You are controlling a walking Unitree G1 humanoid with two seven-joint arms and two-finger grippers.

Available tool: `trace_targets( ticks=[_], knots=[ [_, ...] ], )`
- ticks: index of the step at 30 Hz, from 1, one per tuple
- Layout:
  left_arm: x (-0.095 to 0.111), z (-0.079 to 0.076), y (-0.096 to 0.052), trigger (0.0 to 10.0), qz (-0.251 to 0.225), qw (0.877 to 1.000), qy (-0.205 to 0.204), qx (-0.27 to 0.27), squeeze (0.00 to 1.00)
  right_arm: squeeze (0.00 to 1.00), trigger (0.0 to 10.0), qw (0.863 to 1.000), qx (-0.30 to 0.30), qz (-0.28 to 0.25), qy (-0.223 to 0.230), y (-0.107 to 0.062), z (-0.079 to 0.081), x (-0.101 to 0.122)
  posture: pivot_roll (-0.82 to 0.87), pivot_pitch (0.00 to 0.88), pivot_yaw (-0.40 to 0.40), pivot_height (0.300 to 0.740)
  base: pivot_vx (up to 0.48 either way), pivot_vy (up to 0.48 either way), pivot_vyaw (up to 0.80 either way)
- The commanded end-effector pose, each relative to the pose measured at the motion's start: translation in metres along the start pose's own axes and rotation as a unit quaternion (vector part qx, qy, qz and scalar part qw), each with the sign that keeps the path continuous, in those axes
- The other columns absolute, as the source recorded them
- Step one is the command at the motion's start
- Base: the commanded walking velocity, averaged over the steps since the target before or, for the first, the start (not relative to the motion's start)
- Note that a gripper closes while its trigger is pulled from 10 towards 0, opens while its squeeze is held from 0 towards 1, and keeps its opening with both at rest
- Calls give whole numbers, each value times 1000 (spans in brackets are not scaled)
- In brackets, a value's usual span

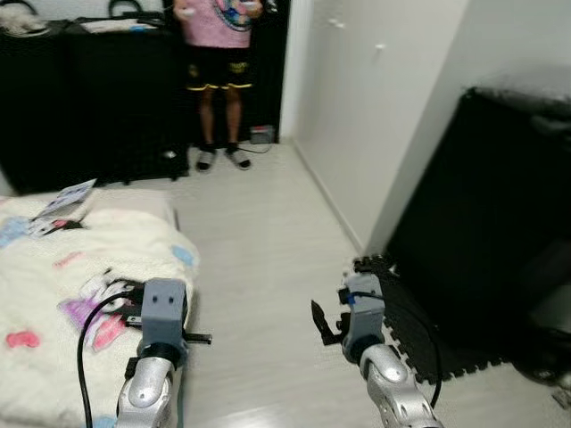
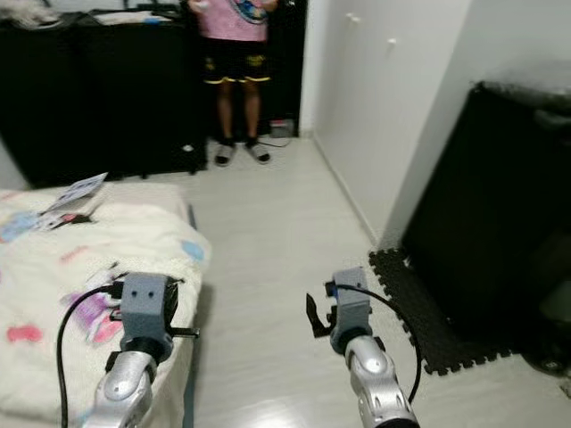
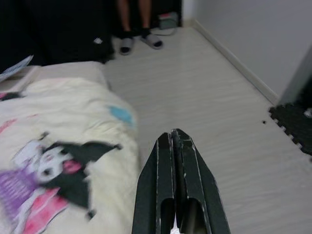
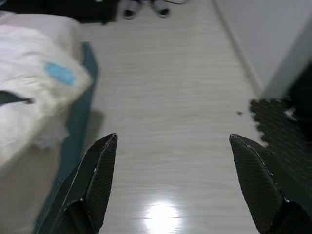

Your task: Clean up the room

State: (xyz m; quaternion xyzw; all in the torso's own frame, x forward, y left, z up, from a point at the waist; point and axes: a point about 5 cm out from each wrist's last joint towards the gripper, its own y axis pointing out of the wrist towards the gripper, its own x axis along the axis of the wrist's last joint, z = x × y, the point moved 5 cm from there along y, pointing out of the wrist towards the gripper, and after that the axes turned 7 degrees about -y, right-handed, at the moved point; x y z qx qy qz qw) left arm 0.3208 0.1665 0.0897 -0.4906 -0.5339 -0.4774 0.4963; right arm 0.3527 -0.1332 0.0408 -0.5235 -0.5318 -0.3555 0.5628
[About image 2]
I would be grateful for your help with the white fluffy item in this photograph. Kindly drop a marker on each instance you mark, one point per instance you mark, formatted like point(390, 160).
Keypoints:
point(27, 13)

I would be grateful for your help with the person in pink shirt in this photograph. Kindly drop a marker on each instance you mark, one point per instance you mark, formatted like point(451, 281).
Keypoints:
point(232, 31)

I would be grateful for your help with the white blue printed book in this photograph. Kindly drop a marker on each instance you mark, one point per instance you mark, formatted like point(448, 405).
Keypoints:
point(80, 192)

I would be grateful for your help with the black wardrobe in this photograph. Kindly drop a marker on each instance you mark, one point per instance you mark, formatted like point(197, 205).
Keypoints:
point(500, 214)

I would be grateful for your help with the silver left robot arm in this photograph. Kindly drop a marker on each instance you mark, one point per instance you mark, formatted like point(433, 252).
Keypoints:
point(129, 392)

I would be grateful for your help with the small grey floor box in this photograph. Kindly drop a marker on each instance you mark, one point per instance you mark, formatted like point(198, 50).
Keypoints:
point(281, 129)

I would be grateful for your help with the large black foam mat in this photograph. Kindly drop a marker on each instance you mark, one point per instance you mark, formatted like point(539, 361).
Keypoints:
point(437, 330)

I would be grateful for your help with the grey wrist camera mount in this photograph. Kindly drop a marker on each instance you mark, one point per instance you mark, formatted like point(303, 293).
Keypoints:
point(147, 303)
point(352, 308)

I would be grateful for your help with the black fabric cabinet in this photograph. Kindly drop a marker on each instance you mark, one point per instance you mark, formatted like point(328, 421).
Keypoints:
point(107, 98)

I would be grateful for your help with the white wardrobe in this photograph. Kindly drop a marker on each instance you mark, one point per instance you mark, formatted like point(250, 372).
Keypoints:
point(375, 98)

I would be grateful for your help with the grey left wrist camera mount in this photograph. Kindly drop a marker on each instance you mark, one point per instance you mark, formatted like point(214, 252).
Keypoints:
point(147, 303)

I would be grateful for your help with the white blue flat item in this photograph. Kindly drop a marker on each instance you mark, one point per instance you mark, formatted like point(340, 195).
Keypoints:
point(129, 18)

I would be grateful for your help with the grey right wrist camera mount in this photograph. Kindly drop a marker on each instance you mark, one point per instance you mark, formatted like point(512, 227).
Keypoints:
point(352, 308)

